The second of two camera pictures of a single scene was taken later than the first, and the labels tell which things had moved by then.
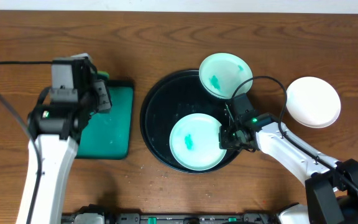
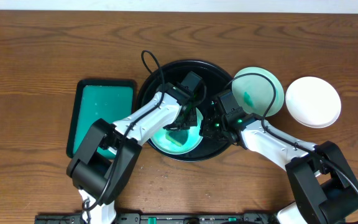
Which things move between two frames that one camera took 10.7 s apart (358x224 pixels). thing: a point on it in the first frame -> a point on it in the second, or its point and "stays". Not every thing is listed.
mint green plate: (195, 143) -> (192, 141)
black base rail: (95, 214) stays
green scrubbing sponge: (104, 73) -> (178, 137)
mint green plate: (221, 73) -> (255, 93)
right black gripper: (226, 139) -> (210, 131)
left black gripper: (102, 96) -> (183, 123)
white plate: (313, 102) stays
